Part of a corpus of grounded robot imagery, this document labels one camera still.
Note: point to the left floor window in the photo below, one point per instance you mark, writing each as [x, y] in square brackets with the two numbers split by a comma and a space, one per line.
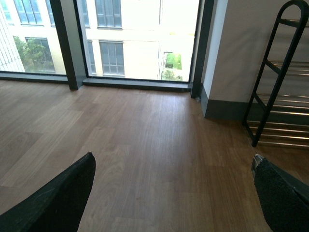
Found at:
[139, 43]

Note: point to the black metal shoe rack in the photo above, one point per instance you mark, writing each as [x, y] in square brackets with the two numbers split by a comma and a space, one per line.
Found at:
[278, 110]

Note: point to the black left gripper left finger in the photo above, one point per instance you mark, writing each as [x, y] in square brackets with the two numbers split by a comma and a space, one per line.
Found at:
[58, 206]

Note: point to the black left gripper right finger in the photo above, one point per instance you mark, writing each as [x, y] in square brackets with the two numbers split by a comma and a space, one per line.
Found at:
[283, 198]

